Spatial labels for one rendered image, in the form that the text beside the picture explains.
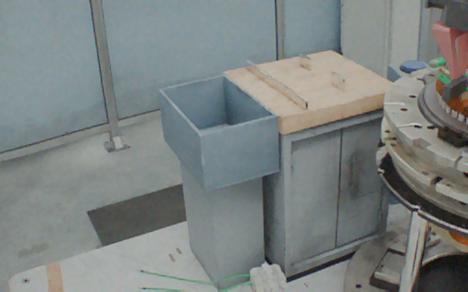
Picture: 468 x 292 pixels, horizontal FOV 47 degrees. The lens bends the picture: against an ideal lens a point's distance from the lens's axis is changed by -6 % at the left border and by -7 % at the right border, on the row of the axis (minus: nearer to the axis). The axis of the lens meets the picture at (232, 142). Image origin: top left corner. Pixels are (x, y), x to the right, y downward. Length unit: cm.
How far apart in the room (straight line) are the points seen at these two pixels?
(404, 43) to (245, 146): 239
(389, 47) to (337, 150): 224
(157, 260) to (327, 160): 33
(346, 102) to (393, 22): 221
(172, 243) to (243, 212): 21
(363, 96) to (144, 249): 45
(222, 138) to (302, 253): 26
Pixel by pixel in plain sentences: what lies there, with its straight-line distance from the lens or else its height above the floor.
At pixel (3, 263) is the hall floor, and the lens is 237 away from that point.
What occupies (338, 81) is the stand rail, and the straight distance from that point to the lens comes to 81.
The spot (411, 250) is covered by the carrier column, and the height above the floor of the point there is 93.
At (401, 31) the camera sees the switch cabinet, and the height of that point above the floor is 50.
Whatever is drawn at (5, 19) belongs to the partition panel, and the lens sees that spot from 270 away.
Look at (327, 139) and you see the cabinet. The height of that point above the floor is 101.
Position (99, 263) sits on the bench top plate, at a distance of 97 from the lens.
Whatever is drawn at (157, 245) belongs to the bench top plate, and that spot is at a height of 78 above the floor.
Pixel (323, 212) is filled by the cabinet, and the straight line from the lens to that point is 86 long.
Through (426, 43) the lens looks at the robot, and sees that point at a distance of 116.
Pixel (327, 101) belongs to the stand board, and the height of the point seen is 106.
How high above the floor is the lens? 138
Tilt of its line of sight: 28 degrees down
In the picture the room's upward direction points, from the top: 4 degrees counter-clockwise
